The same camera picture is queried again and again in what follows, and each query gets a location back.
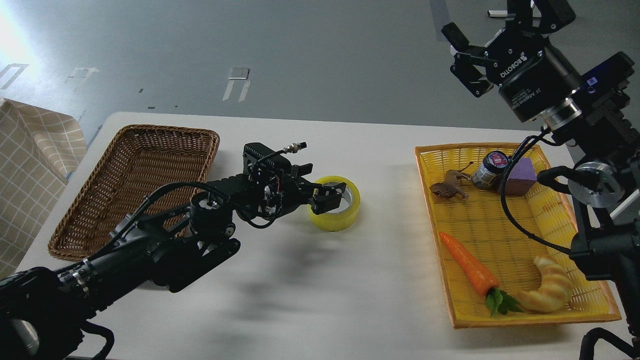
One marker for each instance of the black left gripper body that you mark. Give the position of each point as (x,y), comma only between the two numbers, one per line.
(278,198)

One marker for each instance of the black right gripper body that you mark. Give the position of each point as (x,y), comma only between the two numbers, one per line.
(532,75)

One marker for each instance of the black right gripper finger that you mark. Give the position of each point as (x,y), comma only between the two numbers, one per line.
(476,67)
(556,14)

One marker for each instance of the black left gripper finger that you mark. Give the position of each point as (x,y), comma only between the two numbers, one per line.
(295,176)
(326,197)

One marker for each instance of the yellow tape roll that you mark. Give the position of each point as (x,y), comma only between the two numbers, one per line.
(346,214)

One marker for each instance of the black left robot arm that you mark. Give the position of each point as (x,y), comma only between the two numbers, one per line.
(181,231)

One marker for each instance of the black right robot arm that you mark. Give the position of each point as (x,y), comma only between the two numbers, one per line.
(607,175)

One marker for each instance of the white stand base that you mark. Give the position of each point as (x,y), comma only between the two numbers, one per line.
(503,14)

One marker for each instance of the purple foam block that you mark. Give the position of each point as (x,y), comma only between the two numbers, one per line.
(521,179)

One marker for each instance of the small glass jar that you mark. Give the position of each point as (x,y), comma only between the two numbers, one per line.
(492,166)

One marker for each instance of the brown toy animal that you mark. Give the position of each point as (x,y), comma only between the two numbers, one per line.
(450,187)

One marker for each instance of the brown wicker basket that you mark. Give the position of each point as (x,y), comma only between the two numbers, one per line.
(139,159)

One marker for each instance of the yellow plastic basket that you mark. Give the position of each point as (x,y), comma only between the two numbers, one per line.
(481,225)

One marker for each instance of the orange toy carrot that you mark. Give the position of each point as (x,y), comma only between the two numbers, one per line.
(481,278)

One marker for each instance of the toy croissant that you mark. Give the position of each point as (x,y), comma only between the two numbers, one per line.
(554,292)

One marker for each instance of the beige checkered cloth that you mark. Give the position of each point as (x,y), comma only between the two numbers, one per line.
(39,148)

